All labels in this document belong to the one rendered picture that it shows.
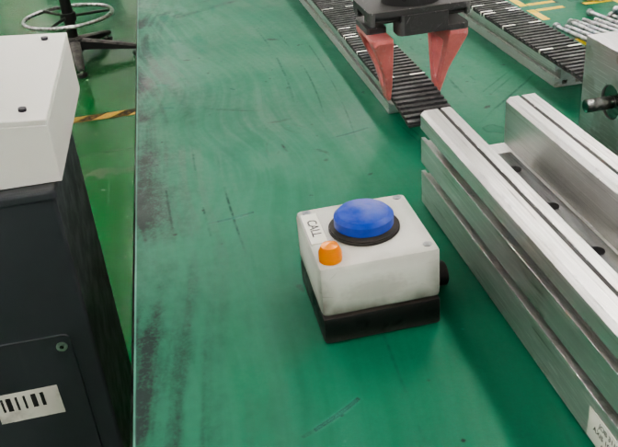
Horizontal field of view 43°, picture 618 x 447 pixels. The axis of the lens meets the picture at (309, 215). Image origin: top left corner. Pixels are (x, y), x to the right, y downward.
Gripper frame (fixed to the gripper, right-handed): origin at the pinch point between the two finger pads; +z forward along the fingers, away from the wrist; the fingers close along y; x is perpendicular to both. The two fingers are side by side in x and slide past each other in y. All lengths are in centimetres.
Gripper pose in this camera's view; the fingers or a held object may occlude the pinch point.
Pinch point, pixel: (411, 86)
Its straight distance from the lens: 83.5
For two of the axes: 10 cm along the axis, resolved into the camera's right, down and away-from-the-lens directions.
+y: 9.8, -1.7, 1.4
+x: -2.0, -4.7, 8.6
